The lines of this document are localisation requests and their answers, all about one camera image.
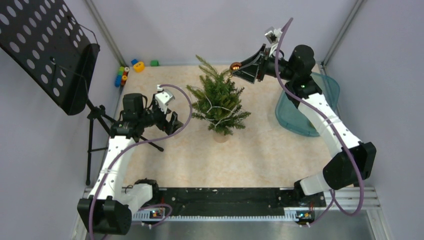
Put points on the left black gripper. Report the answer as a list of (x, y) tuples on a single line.
[(164, 125)]

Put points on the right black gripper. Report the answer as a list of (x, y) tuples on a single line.
[(249, 73)]

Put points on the copper bauble ornament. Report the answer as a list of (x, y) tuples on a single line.
[(235, 66)]

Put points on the small green christmas tree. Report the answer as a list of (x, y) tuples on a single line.
[(211, 78)]

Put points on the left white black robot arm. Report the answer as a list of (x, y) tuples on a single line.
[(107, 209)]

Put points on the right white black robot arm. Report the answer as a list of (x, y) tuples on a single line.
[(351, 158)]

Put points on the teal plastic tray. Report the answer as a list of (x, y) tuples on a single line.
[(290, 118)]

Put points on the green toy block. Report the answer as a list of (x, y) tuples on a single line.
[(154, 63)]

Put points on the yellow toy block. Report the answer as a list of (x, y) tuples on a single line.
[(139, 67)]

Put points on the stacked colourful brick toy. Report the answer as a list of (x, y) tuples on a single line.
[(122, 76)]

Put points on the black perforated music stand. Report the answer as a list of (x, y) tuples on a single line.
[(55, 68)]

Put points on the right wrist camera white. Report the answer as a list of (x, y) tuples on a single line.
[(273, 36)]

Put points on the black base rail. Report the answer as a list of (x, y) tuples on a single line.
[(228, 204)]

